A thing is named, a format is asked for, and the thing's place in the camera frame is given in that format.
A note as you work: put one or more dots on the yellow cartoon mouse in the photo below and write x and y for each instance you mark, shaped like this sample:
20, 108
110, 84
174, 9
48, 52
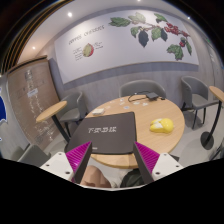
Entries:
162, 125

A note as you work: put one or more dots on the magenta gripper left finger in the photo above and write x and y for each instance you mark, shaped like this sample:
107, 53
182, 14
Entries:
78, 159

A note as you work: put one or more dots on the round wooden table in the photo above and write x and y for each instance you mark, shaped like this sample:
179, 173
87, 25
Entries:
145, 112

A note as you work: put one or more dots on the small round table left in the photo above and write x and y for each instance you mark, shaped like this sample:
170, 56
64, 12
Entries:
51, 112

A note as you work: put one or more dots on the grey chair behind table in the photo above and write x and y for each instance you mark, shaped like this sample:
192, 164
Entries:
141, 87

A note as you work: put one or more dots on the grey chair on left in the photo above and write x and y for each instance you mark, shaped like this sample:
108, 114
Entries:
74, 111

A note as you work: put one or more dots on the black power adapter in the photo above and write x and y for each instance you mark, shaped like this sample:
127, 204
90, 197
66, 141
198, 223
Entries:
152, 96

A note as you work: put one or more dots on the coffee cherries wall poster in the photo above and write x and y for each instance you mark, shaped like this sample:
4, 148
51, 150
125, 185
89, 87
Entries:
123, 38

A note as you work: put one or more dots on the white small box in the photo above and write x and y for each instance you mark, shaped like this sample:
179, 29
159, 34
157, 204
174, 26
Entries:
98, 111

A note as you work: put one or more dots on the grey chair on right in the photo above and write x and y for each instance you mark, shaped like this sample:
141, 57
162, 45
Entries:
195, 95

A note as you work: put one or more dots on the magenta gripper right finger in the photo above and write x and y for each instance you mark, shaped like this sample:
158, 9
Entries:
146, 159

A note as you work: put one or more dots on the grey chair lower left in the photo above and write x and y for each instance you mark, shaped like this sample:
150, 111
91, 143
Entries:
32, 155

